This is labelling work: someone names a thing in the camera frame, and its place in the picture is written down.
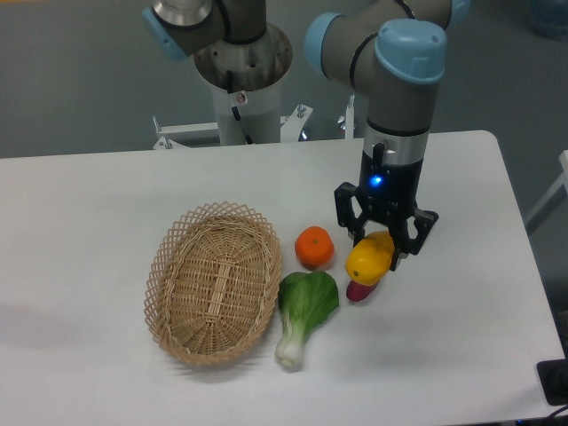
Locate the orange tangerine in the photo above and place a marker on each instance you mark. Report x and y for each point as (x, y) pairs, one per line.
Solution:
(314, 247)

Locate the black device at table edge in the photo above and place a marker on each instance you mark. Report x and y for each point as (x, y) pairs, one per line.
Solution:
(553, 380)

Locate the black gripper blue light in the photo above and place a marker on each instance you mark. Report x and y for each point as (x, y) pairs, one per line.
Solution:
(381, 187)

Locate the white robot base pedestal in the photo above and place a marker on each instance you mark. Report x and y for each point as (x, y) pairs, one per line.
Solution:
(245, 82)

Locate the white frame at right edge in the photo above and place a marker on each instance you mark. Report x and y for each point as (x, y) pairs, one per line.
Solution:
(552, 198)

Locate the woven wicker basket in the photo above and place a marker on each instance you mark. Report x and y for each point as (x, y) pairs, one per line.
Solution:
(213, 284)

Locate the purple sweet potato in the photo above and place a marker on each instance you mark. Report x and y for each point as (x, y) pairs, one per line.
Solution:
(357, 292)

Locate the green bok choy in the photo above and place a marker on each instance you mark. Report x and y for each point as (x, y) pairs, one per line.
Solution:
(305, 300)

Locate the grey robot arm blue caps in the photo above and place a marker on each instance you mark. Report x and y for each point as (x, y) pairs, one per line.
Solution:
(392, 52)

